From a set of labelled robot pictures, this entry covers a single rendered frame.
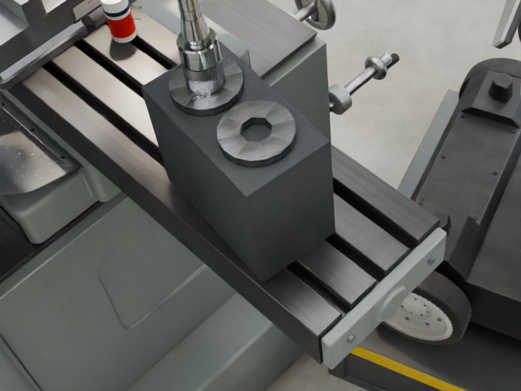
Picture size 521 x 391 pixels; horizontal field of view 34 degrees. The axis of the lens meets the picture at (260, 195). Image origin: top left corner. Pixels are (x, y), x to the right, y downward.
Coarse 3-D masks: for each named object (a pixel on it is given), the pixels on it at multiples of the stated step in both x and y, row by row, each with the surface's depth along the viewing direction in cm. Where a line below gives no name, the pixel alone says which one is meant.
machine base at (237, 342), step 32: (224, 320) 192; (256, 320) 191; (192, 352) 188; (224, 352) 187; (256, 352) 190; (288, 352) 197; (160, 384) 184; (192, 384) 184; (224, 384) 187; (256, 384) 194
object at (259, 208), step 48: (144, 96) 105; (192, 96) 101; (240, 96) 102; (192, 144) 99; (240, 144) 96; (288, 144) 95; (192, 192) 112; (240, 192) 94; (288, 192) 98; (240, 240) 105; (288, 240) 105
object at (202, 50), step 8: (176, 40) 97; (184, 40) 96; (208, 40) 96; (216, 40) 96; (184, 48) 96; (192, 48) 96; (200, 48) 95; (208, 48) 95; (216, 48) 97; (184, 56) 96; (192, 56) 96; (200, 56) 96; (208, 56) 96
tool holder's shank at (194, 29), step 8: (184, 0) 91; (192, 0) 91; (184, 8) 92; (192, 8) 92; (200, 8) 93; (184, 16) 93; (192, 16) 92; (200, 16) 93; (184, 24) 94; (192, 24) 93; (200, 24) 94; (184, 32) 94; (192, 32) 94; (200, 32) 94; (208, 32) 95; (192, 40) 95; (200, 40) 95
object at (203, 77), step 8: (216, 56) 97; (184, 64) 98; (192, 64) 97; (200, 64) 97; (208, 64) 97; (216, 64) 98; (184, 72) 99; (192, 72) 98; (200, 72) 98; (208, 72) 98; (216, 72) 99; (224, 72) 101; (192, 80) 99; (200, 80) 99; (208, 80) 99; (216, 80) 100; (224, 80) 101; (192, 88) 100; (200, 88) 100; (208, 88) 100; (216, 88) 100
